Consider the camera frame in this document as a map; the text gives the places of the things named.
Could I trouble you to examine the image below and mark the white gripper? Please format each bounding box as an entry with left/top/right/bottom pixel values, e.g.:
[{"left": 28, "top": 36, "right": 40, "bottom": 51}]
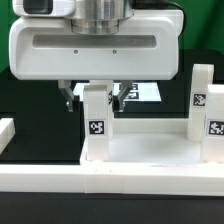
[{"left": 9, "top": 10, "right": 180, "bottom": 112}]

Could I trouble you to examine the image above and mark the white desk top tray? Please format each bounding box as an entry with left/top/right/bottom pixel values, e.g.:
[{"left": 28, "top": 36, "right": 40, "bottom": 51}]
[{"left": 80, "top": 119, "right": 224, "bottom": 166}]

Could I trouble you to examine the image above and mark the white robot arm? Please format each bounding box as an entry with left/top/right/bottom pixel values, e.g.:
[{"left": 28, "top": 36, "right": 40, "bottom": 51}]
[{"left": 9, "top": 0, "right": 186, "bottom": 111}]

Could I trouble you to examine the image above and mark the white front obstacle bar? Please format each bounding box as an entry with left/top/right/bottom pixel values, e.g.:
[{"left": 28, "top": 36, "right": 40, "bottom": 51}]
[{"left": 0, "top": 165, "right": 224, "bottom": 196}]

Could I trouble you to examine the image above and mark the white left obstacle block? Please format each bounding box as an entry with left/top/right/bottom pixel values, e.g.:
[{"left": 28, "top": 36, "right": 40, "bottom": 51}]
[{"left": 0, "top": 118, "right": 15, "bottom": 154}]

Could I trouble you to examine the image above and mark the white marker base plate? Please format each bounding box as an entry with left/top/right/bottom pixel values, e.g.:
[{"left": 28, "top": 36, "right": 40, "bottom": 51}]
[{"left": 73, "top": 82, "right": 161, "bottom": 102}]

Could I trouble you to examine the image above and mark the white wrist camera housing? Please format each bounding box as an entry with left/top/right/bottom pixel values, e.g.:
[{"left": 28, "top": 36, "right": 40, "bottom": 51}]
[{"left": 12, "top": 0, "right": 76, "bottom": 17}]

